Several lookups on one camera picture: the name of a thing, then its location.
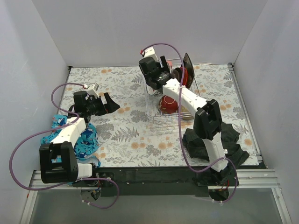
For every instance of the white wire dish rack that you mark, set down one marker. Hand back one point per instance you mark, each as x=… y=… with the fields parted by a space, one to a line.
x=152 y=98

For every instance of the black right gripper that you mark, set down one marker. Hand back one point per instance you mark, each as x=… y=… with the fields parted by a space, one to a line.
x=177 y=73

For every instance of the floral tablecloth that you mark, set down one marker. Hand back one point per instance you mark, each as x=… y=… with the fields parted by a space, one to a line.
x=137 y=135

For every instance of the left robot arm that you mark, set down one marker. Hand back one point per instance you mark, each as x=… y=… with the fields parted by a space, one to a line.
x=58 y=162

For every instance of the blue patterned cloth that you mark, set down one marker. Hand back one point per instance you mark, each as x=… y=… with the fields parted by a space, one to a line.
x=85 y=146

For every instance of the red floral bowl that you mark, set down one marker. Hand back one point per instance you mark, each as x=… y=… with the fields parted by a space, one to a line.
x=167 y=105

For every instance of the black floral square plate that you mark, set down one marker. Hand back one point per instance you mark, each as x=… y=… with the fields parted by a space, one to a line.
x=189 y=66

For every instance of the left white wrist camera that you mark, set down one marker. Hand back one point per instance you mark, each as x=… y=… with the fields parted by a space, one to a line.
x=92 y=89

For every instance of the beige bowl black inside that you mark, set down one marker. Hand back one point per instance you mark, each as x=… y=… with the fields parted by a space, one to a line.
x=185 y=114

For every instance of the black base bar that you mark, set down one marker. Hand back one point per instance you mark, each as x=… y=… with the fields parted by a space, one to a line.
x=169 y=181

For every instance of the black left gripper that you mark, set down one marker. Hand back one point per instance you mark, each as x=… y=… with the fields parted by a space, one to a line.
x=103 y=105

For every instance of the orange round plate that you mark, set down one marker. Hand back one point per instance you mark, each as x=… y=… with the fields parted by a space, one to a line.
x=184 y=76

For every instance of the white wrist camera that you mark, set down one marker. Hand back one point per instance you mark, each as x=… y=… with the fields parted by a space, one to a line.
x=149 y=52
x=92 y=89

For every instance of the black round plate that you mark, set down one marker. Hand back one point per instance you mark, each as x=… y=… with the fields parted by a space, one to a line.
x=178 y=73

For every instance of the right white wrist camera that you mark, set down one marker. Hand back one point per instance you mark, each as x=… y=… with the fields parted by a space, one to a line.
x=149 y=52

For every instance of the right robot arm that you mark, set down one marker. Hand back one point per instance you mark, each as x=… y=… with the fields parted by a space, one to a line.
x=207 y=116

